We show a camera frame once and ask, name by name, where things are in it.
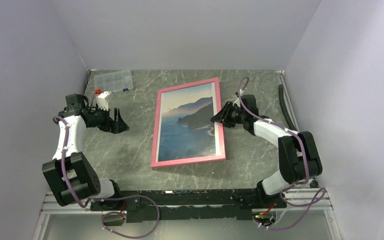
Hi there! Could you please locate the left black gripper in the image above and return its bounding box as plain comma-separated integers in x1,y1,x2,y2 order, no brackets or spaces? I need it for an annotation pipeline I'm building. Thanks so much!
87,103,129,134

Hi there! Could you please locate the pink wooden picture frame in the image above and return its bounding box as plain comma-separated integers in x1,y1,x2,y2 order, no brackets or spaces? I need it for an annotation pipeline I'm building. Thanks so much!
150,77,226,168

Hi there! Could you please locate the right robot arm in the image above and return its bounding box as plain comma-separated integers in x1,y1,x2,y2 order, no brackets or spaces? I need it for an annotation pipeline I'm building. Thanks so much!
210,94,323,208

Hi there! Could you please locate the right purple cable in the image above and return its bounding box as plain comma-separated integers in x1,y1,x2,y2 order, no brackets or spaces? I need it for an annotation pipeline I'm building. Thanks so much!
236,76,328,232

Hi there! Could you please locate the blue sky ocean photo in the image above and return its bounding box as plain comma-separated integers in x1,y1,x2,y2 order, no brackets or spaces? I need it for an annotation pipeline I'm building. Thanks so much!
155,81,221,162

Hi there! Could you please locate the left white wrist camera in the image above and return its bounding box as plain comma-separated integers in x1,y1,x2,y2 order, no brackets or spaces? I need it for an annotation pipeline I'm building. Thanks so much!
95,89,112,111

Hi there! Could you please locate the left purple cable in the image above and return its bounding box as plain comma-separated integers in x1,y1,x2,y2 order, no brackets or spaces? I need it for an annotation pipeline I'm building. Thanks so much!
52,94,161,239

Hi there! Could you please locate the clear plastic organizer box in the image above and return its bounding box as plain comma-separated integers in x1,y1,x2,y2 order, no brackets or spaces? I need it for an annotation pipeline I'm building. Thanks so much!
93,70,134,92

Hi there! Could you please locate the purple cable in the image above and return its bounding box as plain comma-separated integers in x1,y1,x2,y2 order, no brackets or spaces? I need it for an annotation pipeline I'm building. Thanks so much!
236,76,328,232
52,94,161,239

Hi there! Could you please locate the aluminium extrusion rail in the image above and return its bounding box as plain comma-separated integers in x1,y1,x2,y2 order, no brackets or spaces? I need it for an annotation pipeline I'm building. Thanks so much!
33,188,342,240

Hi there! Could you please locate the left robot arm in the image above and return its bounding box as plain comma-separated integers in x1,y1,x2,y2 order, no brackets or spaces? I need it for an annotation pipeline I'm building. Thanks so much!
42,91,130,210

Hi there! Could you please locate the black rubber hose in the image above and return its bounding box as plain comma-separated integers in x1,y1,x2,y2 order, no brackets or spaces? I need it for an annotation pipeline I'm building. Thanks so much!
278,84,301,133

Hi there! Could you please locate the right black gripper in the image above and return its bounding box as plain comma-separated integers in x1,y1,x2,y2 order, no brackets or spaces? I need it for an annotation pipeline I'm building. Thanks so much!
210,101,246,129

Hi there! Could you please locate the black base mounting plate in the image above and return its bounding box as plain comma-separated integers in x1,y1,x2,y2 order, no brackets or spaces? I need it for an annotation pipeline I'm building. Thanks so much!
90,187,287,223

